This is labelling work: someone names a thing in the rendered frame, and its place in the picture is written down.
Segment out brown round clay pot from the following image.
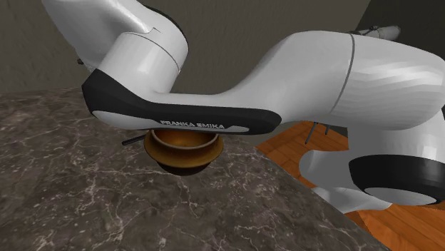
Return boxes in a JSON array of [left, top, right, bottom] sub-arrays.
[[143, 129, 225, 177]]

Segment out thin black rod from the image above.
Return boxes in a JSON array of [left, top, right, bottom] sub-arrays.
[[121, 134, 147, 146]]

